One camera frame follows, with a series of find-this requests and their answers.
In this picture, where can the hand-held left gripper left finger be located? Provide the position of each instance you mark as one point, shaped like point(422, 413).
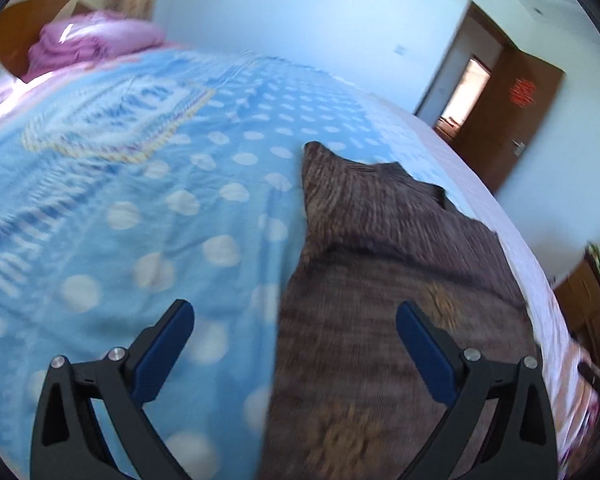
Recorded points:
point(160, 355)

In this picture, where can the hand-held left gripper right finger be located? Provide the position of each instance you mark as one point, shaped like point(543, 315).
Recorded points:
point(425, 350)

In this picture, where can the brown knitted sweater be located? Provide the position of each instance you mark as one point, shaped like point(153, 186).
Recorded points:
point(380, 310)

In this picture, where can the blue polka dot bed sheet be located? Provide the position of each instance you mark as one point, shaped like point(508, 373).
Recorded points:
point(130, 210)

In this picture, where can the wooden dresser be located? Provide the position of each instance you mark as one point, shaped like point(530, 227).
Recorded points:
point(587, 305)

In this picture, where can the brown wooden door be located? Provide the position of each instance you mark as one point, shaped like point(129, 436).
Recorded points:
point(500, 130)

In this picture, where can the red paper door decoration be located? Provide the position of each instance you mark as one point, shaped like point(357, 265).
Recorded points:
point(523, 92)

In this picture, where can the pink quilt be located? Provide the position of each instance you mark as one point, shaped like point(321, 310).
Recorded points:
point(95, 42)

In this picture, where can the wooden bed headboard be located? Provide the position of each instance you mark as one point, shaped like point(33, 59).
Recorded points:
point(25, 20)

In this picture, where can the brown door frame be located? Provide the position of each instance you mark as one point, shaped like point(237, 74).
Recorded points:
point(467, 25)

